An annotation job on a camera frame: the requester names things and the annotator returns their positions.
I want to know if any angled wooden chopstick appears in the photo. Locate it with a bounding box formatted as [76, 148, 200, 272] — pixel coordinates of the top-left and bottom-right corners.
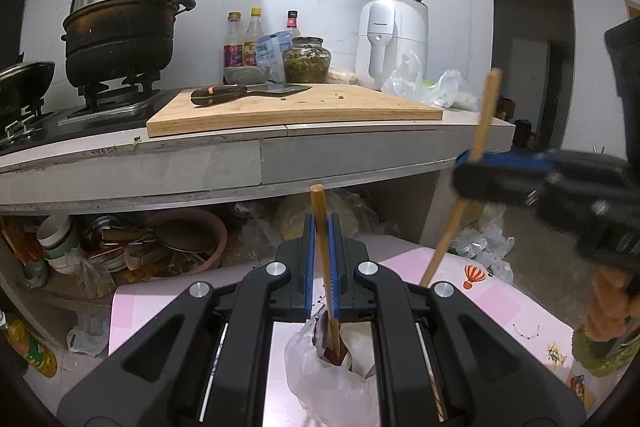
[310, 184, 343, 365]

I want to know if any separate wooden chopstick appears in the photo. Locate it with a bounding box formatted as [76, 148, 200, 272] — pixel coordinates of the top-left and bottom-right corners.
[420, 68, 502, 287]

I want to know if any white plastic rice scoop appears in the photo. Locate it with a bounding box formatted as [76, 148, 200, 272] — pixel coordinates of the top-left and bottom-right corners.
[340, 322, 375, 379]

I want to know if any small steel spoon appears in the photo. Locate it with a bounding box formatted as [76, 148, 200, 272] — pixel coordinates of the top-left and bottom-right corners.
[312, 308, 330, 355]

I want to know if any person right hand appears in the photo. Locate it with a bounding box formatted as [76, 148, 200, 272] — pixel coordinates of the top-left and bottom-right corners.
[586, 267, 639, 343]

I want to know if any yellow bag under counter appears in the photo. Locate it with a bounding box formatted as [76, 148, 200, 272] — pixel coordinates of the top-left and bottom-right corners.
[272, 188, 384, 241]

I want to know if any clear plastic bag on counter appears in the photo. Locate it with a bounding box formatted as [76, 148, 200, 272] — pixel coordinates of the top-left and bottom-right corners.
[381, 51, 480, 113]

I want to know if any wooden cutting board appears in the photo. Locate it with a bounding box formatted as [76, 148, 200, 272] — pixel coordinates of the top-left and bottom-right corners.
[146, 83, 442, 138]

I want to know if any pink plastic basin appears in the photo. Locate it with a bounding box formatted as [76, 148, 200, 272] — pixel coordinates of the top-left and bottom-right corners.
[143, 208, 228, 272]

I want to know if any glass pickle jar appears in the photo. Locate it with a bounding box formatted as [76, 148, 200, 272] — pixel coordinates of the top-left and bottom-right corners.
[283, 37, 332, 83]

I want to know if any white plastic bag on holder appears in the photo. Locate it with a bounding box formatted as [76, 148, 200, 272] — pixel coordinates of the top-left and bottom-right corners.
[284, 317, 381, 426]

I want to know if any white air fryer appliance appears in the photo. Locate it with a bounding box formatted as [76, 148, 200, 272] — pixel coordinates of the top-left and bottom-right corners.
[356, 0, 428, 90]

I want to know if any red label sauce bottle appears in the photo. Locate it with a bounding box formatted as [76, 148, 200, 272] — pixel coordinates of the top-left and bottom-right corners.
[222, 11, 243, 68]

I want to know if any yellow cap oil bottle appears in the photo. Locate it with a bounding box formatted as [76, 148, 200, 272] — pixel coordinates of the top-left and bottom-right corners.
[242, 6, 264, 66]

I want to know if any red cap soy bottle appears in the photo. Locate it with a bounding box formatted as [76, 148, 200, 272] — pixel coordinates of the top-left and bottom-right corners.
[286, 10, 302, 39]

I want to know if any gas stove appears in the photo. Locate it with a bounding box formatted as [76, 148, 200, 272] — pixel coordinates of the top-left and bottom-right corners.
[1, 89, 179, 155]

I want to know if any stack of white bowls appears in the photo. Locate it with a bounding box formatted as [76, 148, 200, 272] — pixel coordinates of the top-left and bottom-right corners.
[37, 212, 80, 275]

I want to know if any black steamer pot with lid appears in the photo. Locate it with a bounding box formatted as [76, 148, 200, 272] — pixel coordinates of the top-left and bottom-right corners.
[61, 0, 196, 91]

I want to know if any yellow oil jug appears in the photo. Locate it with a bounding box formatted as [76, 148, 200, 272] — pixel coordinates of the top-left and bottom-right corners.
[2, 314, 58, 378]

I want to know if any black wok on stove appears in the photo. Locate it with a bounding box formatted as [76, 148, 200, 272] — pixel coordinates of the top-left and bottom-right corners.
[0, 61, 55, 117]

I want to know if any black handled cleaver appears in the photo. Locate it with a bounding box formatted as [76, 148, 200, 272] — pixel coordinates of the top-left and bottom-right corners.
[190, 82, 310, 107]

